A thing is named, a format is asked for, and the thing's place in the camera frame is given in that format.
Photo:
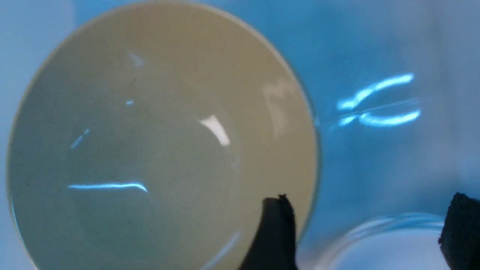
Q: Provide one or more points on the yellow bowl in tub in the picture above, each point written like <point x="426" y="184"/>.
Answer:
<point x="149" y="138"/>

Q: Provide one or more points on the white square dish in tub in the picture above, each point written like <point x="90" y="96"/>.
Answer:
<point x="406" y="241"/>

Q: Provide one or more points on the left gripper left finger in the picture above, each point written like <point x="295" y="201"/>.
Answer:
<point x="274" y="245"/>

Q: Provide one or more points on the large white plastic tub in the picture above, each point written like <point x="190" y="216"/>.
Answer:
<point x="393" y="85"/>

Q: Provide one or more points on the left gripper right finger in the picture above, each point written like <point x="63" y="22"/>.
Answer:
<point x="459" y="241"/>

